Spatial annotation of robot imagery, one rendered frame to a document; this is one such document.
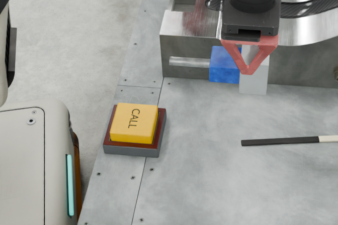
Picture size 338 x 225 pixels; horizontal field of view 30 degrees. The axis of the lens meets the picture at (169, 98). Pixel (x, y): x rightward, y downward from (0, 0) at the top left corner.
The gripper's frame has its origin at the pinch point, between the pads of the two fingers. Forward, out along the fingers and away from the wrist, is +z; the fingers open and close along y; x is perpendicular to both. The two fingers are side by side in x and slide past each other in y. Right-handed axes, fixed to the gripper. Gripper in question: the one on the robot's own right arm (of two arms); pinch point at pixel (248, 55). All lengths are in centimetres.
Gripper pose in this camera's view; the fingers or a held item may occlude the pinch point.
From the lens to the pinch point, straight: 82.6
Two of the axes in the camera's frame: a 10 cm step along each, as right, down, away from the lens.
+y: 1.5, -7.1, 6.9
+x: -9.9, -0.8, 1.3
